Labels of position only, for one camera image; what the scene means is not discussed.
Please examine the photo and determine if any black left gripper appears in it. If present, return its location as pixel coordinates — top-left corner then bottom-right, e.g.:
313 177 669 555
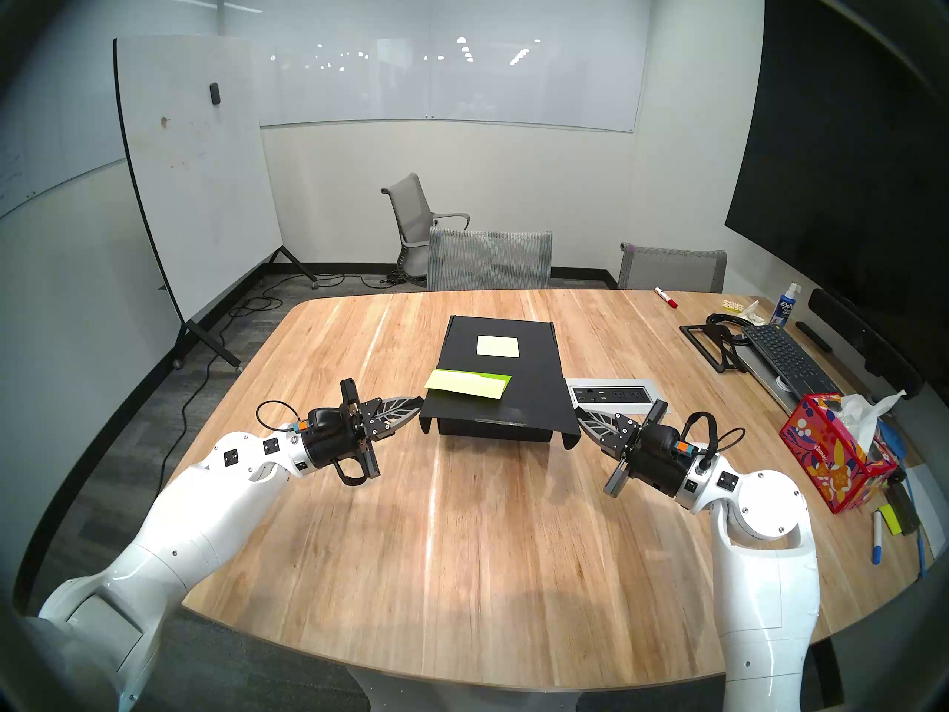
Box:
300 378 425 481

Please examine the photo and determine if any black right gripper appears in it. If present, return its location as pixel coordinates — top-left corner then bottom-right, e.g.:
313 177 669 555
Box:
575 399 695 498

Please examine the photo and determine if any black cardboard box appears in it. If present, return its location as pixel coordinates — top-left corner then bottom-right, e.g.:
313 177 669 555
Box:
419 315 581 450

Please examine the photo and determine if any red floral tissue box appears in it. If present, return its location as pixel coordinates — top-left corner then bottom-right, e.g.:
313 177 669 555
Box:
778 393 899 515

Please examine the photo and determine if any silver table power outlet panel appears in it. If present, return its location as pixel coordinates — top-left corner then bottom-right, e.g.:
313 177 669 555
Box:
566 378 657 409

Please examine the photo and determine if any neon yellow sticky note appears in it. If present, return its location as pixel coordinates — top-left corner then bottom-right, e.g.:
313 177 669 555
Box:
424 369 512 401

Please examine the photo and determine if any black folding laptop stand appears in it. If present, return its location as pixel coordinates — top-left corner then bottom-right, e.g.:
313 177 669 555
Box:
679 322 750 375

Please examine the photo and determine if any silver keyboard tray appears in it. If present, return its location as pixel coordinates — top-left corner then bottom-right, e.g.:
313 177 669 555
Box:
734 343 842 415

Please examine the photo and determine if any grey mesh office chair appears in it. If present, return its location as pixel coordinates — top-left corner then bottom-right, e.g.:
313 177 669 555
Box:
617 243 728 292
426 227 554 291

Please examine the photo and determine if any black keyboard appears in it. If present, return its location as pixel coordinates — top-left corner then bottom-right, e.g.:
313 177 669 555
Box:
741 323 842 396

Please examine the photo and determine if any whiteboard cleaner spray bottle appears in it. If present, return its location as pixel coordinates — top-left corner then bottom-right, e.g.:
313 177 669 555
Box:
769 282 803 328

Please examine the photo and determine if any grey office chair with armrests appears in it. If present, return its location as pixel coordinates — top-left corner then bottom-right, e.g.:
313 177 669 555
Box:
380 173 471 281

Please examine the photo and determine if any white tissue sheet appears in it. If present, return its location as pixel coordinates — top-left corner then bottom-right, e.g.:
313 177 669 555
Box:
836 389 908 452

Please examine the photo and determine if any black video conference bar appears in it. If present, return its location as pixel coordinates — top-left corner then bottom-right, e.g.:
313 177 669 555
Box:
807 288 925 400

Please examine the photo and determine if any blue plastic swatter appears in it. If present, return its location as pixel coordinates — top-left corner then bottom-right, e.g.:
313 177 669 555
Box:
881 420 929 578

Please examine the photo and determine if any mobile whiteboard on stand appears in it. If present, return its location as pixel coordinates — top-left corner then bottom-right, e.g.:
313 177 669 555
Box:
113 36 320 370

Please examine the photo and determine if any black felt board eraser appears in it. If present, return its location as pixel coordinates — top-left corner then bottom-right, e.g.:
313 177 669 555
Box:
886 481 922 535

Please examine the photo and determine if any white paper sheet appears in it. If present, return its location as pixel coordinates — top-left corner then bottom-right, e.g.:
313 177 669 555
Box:
908 466 949 556

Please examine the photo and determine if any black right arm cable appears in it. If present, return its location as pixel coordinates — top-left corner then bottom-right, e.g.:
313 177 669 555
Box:
682 412 747 468

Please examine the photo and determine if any black floor cable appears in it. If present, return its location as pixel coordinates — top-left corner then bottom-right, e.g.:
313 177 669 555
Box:
152 271 401 496

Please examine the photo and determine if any large wall glass whiteboard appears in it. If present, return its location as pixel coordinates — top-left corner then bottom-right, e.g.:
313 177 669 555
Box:
222 0 653 133

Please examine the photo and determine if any large black wall screen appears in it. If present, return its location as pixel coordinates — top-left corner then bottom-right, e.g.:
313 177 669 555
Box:
724 0 949 348

